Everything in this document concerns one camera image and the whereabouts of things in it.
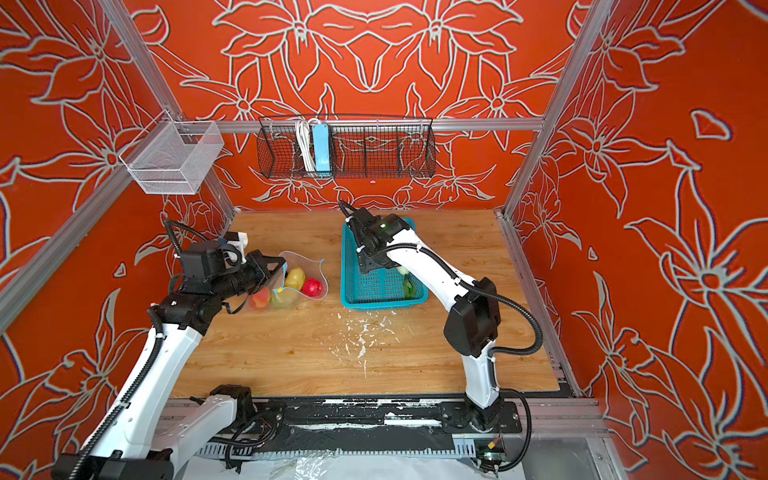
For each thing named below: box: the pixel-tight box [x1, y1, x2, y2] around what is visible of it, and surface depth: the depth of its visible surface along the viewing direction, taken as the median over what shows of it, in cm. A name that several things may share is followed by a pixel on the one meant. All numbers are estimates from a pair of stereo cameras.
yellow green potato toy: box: [284, 267, 306, 290], surface depth 85 cm
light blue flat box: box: [312, 124, 330, 172], surface depth 91 cm
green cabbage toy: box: [270, 288, 297, 309], surface depth 88 cm
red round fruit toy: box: [302, 278, 323, 297], surface depth 86 cm
